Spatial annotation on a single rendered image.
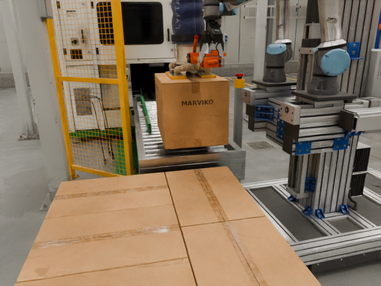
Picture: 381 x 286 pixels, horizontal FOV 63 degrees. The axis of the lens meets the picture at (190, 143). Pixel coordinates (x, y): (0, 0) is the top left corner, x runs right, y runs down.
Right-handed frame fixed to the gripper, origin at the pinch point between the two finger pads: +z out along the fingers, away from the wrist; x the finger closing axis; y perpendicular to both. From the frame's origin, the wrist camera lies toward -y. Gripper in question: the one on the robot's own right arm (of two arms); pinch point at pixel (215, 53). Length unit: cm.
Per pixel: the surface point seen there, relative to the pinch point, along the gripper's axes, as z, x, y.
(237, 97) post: 34.7, 17.6, 1.4
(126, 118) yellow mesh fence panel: 51, -72, -17
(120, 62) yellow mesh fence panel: 5, -72, -17
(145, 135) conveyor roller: 65, -58, -10
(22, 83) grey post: 45, -213, -221
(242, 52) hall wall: 57, 323, -859
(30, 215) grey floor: 119, -153, 6
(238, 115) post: 50, 19, 2
